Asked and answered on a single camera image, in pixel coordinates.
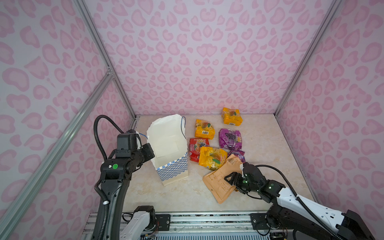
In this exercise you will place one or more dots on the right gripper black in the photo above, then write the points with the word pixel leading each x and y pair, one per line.
pixel 233 175

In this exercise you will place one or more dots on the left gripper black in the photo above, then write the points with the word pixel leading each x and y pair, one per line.
pixel 149 153

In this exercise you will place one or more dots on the tan kraft snack pouch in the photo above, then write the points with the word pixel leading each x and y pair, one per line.
pixel 216 183

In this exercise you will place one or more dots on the blue checkered paper bag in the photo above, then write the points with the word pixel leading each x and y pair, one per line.
pixel 167 136

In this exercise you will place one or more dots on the yellow mango snack bag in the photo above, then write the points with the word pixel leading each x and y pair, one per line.
pixel 212 158

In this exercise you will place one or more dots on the purple Fox's candy bag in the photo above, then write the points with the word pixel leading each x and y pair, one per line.
pixel 238 154

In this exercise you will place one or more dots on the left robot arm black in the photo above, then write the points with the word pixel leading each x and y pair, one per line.
pixel 116 174

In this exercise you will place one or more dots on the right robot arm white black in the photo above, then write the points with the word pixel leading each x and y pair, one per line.
pixel 291 210

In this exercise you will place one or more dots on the purple snack bag upper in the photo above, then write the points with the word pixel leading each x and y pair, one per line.
pixel 230 140

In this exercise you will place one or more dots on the red fruit snack bag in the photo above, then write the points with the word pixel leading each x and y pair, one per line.
pixel 195 145

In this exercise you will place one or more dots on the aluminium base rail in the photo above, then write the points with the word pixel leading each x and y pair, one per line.
pixel 222 225

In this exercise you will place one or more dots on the aluminium frame rail left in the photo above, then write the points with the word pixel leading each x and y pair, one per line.
pixel 91 26

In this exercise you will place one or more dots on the aluminium diagonal frame bar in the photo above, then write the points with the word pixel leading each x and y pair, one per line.
pixel 21 204

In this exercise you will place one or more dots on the aluminium frame post right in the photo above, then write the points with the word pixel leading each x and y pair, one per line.
pixel 315 42

